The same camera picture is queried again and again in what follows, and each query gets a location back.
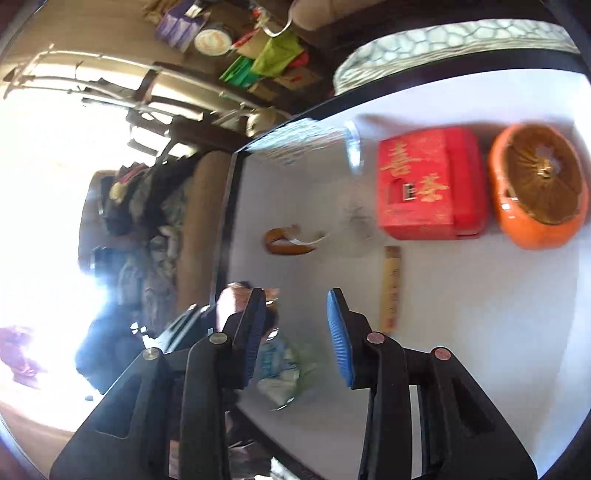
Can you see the black storage box white interior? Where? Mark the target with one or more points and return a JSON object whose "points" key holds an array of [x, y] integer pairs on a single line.
{"points": [[485, 323]]}

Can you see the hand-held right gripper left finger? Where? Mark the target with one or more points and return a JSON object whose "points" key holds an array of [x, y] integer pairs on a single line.
{"points": [[251, 341]]}

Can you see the purple boxes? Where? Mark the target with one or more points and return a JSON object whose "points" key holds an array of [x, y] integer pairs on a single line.
{"points": [[178, 25]]}

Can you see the dark wooden chair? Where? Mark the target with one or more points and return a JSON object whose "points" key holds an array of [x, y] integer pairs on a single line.
{"points": [[184, 129]]}

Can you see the dark cloth pile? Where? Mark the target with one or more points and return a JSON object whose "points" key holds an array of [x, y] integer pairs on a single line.
{"points": [[138, 221]]}

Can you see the cream kettle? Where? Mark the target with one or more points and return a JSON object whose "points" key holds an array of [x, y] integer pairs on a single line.
{"points": [[261, 121]]}

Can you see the brown curved wooden piece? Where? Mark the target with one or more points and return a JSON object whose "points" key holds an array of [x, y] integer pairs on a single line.
{"points": [[281, 247]]}

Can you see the light wooden ruler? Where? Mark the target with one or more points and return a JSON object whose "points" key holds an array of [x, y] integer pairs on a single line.
{"points": [[391, 290]]}

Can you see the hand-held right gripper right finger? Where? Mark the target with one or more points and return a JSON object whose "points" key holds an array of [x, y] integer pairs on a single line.
{"points": [[339, 341]]}

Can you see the lime green bag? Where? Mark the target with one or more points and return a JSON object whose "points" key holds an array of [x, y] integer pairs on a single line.
{"points": [[277, 55]]}

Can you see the colourful handwritten sticker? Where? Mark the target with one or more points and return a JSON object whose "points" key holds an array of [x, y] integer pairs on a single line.
{"points": [[286, 138]]}

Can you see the cardboard box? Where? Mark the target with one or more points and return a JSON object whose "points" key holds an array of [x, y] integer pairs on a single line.
{"points": [[295, 78]]}

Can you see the crinkled plastic packet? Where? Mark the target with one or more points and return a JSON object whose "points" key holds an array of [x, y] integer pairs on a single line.
{"points": [[281, 369]]}

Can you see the round biscuit tin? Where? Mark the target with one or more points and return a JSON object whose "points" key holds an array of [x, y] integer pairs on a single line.
{"points": [[212, 40]]}

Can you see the red tea tin gold print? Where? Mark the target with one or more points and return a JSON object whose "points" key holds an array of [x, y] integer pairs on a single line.
{"points": [[415, 198]]}

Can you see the orange persimmon jar brown lid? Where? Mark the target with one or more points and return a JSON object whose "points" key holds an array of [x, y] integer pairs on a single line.
{"points": [[521, 226]]}

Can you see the cracked-pattern fleece blanket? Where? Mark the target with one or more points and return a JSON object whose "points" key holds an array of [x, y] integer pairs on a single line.
{"points": [[438, 41]]}

